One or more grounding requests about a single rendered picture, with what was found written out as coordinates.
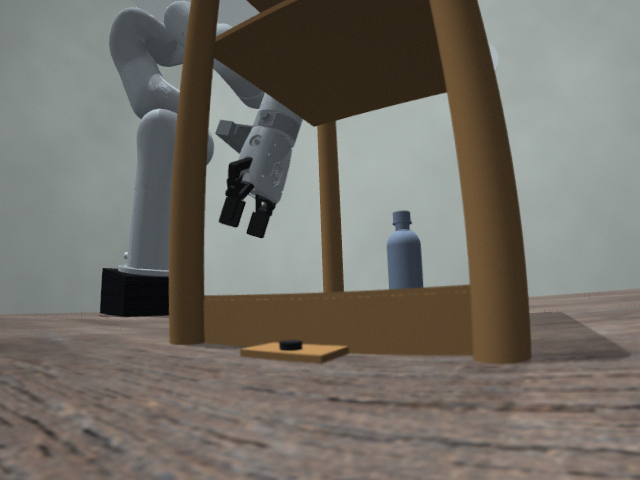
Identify brown wooden shelving unit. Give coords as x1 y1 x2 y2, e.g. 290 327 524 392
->
169 0 531 364

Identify blue-grey cylinder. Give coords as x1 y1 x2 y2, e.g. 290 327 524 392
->
387 211 423 289

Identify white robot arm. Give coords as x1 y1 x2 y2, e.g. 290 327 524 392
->
109 1 303 277

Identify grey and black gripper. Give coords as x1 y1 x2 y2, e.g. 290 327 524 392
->
219 126 295 238

